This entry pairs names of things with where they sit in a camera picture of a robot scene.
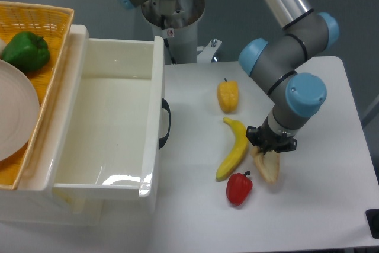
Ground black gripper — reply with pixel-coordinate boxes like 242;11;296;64
246;126;297;155

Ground triangle toast bread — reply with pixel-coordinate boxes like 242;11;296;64
250;146;280;184

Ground yellow banana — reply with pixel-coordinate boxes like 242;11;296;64
215;117;249;181

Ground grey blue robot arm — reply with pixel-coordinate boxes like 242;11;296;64
120;0;339;153

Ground red bell pepper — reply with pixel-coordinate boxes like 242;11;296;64
226;171;253;206

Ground yellow bell pepper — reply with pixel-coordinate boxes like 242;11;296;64
217;78;239;113

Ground black object at table edge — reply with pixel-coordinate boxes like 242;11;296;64
365;209;379;239

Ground white plastic drawer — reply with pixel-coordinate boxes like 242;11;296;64
54;37;164;200

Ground yellow woven basket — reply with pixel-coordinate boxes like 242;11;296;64
0;1;75;190

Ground white drawer cabinet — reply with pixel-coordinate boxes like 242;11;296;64
1;25;156;225

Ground beige round plate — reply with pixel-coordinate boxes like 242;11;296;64
1;61;40;161

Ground green bell pepper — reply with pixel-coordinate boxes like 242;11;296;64
2;31;50;73

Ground white metal mounting bracket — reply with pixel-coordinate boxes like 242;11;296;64
197;39;223;64

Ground black drawer handle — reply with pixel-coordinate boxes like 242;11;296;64
158;98;171;149

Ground black cable on pedestal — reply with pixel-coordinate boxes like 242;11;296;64
161;15;178;65

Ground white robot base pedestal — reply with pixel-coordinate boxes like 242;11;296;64
142;0;205;64

